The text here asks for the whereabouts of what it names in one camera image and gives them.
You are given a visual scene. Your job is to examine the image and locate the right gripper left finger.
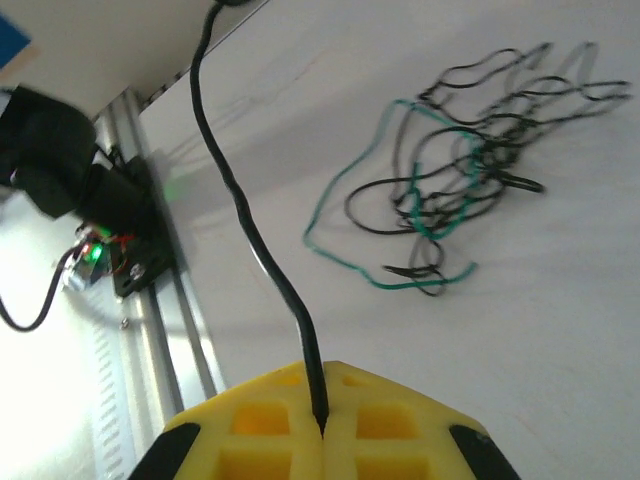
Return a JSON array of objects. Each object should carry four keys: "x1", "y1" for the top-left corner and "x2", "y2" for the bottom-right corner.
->
[{"x1": 127, "y1": 359, "x2": 324, "y2": 480}]

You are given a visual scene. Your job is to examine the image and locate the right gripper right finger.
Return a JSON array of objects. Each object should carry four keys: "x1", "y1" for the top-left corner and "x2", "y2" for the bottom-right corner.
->
[{"x1": 322, "y1": 359, "x2": 524, "y2": 480}]

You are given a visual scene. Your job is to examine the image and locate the green thin cable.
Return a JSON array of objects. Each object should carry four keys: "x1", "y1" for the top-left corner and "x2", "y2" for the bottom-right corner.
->
[{"x1": 302, "y1": 98, "x2": 479, "y2": 296}]

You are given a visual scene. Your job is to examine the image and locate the black thin cable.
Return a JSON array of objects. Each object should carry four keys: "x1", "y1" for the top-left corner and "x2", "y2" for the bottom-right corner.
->
[
  {"x1": 344, "y1": 42, "x2": 631, "y2": 241},
  {"x1": 191, "y1": 0, "x2": 332, "y2": 441}
]

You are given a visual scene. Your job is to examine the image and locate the tangle of coloured wires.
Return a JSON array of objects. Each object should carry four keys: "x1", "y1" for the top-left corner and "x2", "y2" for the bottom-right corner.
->
[{"x1": 382, "y1": 74, "x2": 546, "y2": 296}]

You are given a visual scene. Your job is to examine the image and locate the left arm base electronics board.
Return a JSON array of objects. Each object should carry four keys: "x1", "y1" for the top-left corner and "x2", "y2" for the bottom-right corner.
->
[{"x1": 62, "y1": 224, "x2": 119, "y2": 291}]

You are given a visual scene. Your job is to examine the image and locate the white table cloth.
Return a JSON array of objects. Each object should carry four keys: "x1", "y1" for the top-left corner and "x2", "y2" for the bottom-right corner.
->
[{"x1": 134, "y1": 0, "x2": 640, "y2": 480}]

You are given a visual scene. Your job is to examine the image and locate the aluminium frame rail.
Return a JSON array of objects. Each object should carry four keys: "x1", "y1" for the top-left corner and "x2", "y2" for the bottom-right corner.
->
[{"x1": 92, "y1": 89, "x2": 236, "y2": 480}]

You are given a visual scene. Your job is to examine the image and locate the slotted grey cable duct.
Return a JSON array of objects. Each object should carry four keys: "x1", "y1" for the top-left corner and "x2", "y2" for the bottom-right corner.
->
[{"x1": 74, "y1": 279, "x2": 171, "y2": 480}]

